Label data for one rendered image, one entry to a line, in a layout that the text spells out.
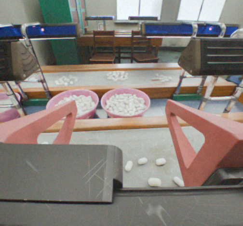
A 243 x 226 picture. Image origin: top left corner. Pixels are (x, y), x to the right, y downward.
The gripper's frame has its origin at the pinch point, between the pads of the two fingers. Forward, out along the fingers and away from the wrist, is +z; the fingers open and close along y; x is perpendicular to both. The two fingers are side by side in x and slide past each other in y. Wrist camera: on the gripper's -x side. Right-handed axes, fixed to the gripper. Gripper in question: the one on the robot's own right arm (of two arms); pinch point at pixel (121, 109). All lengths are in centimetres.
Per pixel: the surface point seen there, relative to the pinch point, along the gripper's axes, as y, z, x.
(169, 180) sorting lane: -14.8, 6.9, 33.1
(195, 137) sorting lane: -30, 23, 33
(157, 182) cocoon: -10.5, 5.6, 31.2
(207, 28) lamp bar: -51, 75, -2
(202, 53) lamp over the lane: -16.9, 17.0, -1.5
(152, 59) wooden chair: -57, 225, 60
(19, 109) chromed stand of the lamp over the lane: 43, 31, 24
